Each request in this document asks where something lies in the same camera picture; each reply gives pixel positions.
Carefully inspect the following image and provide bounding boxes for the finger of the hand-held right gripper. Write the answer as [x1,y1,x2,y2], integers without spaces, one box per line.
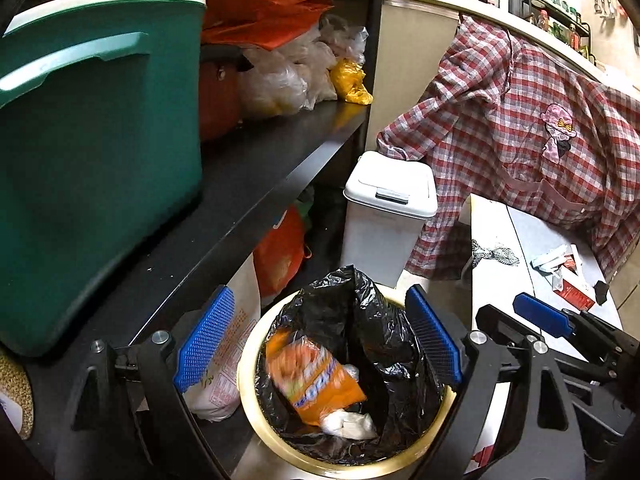
[513,292,627,357]
[475,303,551,350]

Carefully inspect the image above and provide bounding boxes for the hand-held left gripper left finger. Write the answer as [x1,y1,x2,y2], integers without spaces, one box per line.
[55,285,236,480]

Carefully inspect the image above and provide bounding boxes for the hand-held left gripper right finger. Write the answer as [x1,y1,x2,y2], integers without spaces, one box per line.
[405,284,586,480]

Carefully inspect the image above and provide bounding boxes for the red ointment box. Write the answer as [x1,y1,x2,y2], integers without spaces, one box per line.
[549,247,597,312]

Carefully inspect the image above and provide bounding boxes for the black bin liner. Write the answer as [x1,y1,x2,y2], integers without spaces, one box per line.
[255,265,447,464]

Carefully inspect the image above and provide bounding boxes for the white blue sachet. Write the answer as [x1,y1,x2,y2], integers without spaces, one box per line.
[530,246,571,275]

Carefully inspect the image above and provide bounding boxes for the yellow round trash bin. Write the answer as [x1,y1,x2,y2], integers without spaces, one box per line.
[237,287,459,479]

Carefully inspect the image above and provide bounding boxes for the orange snack bag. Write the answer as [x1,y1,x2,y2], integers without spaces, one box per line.
[264,327,369,427]

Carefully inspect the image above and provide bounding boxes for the white paper napkin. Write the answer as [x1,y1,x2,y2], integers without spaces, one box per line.
[320,407,379,442]

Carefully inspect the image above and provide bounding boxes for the white printed sack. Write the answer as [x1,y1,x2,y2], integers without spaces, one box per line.
[182,254,262,421]

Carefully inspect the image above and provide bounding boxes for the orange shopping bag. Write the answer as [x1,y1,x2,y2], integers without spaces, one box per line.
[252,204,314,307]

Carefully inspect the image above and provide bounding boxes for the white lidded bin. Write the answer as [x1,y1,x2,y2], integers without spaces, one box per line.
[341,150,439,289]

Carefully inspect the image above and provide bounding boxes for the black shelf rack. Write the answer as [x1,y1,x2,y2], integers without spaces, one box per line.
[0,0,387,480]

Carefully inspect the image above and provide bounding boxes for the green plastic bucket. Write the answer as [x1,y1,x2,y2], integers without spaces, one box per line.
[0,0,208,359]

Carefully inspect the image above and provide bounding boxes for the red plaid smock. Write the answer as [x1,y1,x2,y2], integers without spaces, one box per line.
[376,12,640,282]

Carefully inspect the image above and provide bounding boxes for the gold woven trivet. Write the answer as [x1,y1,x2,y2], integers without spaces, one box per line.
[0,350,35,442]

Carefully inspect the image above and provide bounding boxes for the red cooking pot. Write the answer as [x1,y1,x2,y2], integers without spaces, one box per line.
[198,44,254,144]

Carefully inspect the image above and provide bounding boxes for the clear plastic bags bundle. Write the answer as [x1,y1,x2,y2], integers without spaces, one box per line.
[235,14,369,119]

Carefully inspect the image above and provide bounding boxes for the yellow plastic bag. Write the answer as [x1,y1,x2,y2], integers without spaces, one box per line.
[329,57,375,106]

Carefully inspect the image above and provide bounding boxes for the black spice rack with bottles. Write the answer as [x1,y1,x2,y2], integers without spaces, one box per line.
[520,0,594,59]

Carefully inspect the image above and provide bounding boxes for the white kitchen countertop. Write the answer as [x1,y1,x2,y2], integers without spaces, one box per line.
[382,0,640,107]

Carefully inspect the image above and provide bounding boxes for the orange red fabric bag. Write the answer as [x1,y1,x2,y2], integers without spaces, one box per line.
[192,0,335,52]

